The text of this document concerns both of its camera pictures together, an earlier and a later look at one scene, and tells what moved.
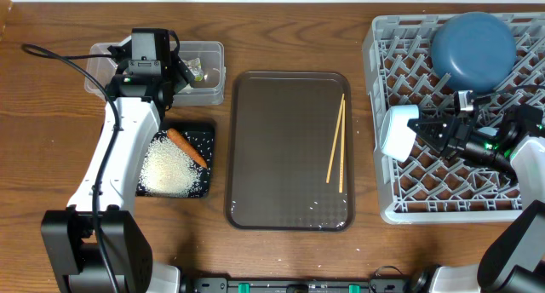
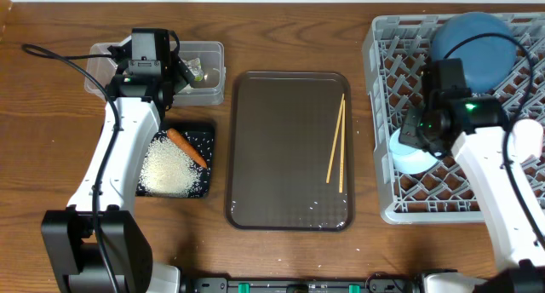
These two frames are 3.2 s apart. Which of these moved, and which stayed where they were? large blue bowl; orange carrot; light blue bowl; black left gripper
Moved: light blue bowl
Stayed: black left gripper; orange carrot; large blue bowl
